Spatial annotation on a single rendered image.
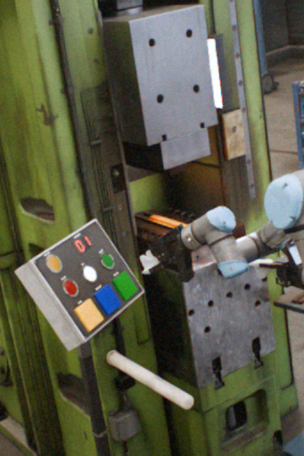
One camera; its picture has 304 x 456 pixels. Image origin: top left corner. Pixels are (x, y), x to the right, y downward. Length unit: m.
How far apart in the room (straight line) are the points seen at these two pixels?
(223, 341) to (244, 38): 1.10
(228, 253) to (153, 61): 0.74
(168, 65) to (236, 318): 0.94
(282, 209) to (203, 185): 1.31
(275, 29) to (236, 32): 9.11
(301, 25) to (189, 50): 9.47
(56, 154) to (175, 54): 0.50
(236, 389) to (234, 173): 0.80
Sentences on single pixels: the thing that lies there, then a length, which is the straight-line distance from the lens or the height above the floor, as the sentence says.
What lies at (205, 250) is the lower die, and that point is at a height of 0.94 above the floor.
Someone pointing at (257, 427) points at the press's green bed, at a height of 0.16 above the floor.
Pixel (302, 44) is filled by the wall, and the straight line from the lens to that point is 12.26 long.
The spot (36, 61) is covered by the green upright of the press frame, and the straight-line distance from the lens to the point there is 2.67.
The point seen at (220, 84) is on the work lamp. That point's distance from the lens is 3.01.
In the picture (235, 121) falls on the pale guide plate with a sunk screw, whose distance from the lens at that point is 3.09.
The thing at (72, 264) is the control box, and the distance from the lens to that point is 2.46.
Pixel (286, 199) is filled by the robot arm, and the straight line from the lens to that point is 1.93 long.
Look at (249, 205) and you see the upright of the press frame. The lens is 3.22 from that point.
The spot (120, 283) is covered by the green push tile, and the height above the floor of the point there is 1.02.
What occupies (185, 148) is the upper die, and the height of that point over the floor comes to 1.32.
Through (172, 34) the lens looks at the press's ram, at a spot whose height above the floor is 1.70.
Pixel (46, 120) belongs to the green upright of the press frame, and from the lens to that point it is 2.71.
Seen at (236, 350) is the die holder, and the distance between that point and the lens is 3.08.
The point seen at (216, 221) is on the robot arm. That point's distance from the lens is 2.27.
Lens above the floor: 2.01
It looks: 19 degrees down
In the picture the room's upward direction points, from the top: 9 degrees counter-clockwise
